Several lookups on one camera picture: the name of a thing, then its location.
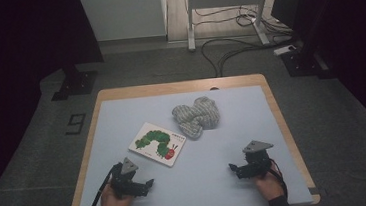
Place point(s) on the dark curtain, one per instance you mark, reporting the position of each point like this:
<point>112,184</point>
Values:
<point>359,34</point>
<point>17,64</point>

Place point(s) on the black monitor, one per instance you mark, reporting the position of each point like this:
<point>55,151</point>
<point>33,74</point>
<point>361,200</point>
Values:
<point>285,0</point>

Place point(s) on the white cabinet panel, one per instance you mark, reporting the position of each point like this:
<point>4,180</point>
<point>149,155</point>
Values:
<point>122,11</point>

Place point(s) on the person's right hand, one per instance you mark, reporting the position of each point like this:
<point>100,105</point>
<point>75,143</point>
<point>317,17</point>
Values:
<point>272,185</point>

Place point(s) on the white power strip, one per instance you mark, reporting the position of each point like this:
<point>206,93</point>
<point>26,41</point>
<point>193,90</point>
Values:
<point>284,50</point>

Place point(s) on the black stand base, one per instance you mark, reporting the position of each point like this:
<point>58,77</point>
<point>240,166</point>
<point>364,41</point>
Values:
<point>301,64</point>
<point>75,85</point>

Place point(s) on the caterpillar picture board book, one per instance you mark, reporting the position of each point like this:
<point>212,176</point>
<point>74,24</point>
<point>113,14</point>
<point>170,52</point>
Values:
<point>156,142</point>

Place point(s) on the wooden table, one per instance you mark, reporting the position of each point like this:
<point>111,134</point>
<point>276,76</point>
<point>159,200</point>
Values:
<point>169,88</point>

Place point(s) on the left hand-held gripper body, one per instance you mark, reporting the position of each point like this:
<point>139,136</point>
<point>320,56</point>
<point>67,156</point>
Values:
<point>124,183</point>

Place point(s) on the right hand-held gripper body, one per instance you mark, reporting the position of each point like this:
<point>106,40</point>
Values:
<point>258,163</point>

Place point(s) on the pale blue table mat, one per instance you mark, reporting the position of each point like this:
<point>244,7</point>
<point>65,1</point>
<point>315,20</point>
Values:
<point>198,188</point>

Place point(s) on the grey striped knitted cloth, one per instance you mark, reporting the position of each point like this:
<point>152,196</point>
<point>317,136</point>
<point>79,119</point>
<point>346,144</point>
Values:
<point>195,117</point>

